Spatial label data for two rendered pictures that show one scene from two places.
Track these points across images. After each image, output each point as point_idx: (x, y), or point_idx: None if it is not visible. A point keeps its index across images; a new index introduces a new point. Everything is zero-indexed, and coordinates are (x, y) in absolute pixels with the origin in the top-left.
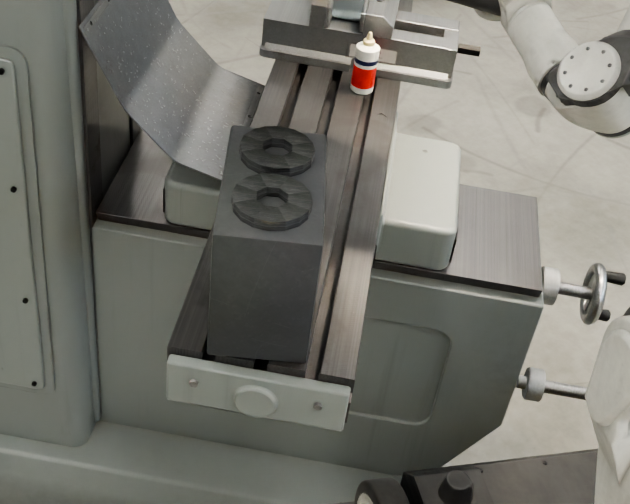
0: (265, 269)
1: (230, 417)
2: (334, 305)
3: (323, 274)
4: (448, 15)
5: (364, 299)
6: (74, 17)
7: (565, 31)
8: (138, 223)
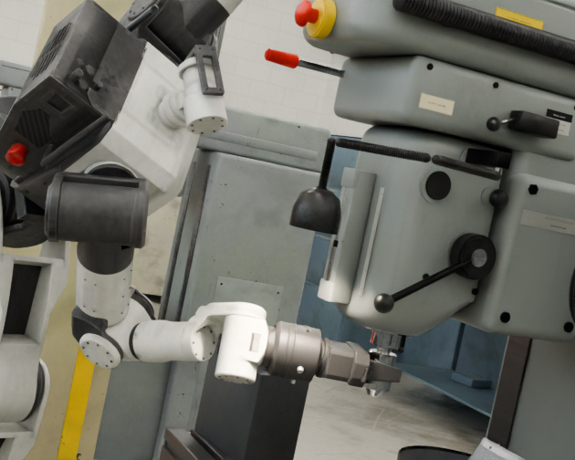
0: None
1: None
2: (202, 446)
3: (222, 456)
4: None
5: (189, 449)
6: (487, 430)
7: (163, 324)
8: None
